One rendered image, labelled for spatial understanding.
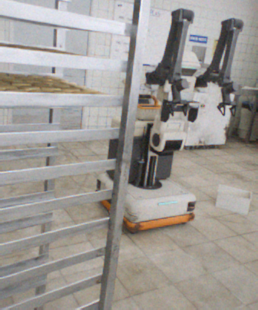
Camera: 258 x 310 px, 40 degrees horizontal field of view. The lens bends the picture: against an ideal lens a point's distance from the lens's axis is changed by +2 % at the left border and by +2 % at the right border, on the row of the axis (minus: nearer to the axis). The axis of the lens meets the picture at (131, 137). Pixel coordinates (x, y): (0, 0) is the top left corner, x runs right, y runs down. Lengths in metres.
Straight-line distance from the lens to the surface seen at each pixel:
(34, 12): 0.82
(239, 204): 3.50
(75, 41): 5.13
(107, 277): 1.13
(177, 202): 2.85
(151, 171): 2.92
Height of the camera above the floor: 1.37
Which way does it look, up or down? 14 degrees down
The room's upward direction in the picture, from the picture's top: 7 degrees clockwise
